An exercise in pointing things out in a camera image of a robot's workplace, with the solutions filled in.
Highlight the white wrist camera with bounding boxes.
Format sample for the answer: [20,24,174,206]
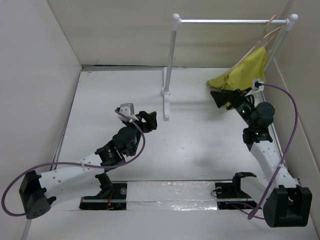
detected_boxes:
[246,78,265,96]
[116,102,138,122]

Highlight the white clothes rack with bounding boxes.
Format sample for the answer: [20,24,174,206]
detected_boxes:
[161,13,298,121]

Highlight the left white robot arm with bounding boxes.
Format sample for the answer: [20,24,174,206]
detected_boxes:
[19,107,158,220]

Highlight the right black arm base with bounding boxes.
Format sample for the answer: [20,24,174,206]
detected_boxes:
[211,172,257,210]

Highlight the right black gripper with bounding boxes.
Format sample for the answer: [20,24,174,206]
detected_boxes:
[211,87,255,128]

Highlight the yellow-green trousers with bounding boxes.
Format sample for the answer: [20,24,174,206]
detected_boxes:
[206,46,267,91]

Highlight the wooden clothes hanger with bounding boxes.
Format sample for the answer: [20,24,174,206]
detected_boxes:
[221,14,282,91]

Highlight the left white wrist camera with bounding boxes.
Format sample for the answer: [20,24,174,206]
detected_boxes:
[116,102,138,122]

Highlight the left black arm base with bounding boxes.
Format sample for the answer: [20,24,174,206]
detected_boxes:
[79,172,128,211]

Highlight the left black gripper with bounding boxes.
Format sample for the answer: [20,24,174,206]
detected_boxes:
[122,111,155,157]

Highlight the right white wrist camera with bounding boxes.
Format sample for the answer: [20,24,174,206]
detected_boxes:
[246,78,265,96]

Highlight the silver tape strip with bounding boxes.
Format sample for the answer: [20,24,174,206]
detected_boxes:
[126,180,218,211]

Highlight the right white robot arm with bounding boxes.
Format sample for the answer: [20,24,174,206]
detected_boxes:
[210,88,312,228]

